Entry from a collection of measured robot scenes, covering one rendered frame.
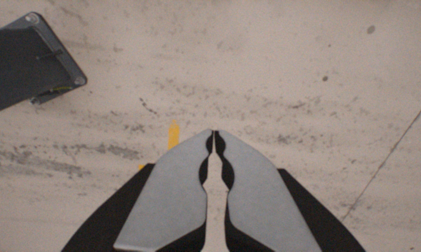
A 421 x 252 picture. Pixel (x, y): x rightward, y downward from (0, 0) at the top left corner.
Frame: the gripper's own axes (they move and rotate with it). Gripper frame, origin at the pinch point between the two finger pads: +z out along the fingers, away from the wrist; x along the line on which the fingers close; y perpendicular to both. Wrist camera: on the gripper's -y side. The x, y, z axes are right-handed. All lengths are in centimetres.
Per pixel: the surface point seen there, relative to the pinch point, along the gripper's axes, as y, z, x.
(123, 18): -3, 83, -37
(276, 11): -9, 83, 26
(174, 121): 44, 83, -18
